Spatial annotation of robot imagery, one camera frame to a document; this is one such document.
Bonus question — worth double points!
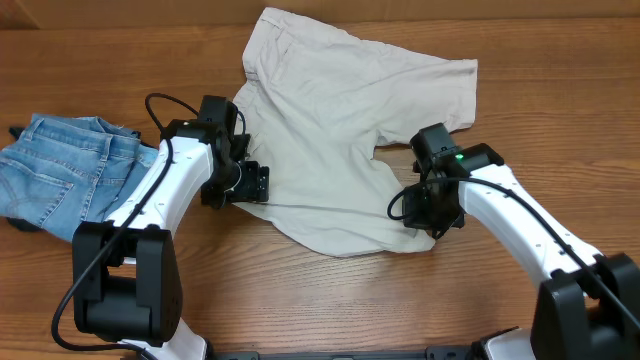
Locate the blue denim jeans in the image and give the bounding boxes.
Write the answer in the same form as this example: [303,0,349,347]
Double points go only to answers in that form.
[0,113,160,243]

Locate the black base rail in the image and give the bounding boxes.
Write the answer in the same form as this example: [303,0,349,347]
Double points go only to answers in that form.
[212,345,476,360]

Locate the beige khaki shorts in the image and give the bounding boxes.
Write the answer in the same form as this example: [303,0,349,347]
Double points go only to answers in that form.
[234,7,478,257]

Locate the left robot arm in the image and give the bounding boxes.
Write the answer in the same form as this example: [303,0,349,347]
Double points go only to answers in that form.
[59,95,269,359]

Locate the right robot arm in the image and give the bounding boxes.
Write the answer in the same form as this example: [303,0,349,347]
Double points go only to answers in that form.
[396,124,639,360]

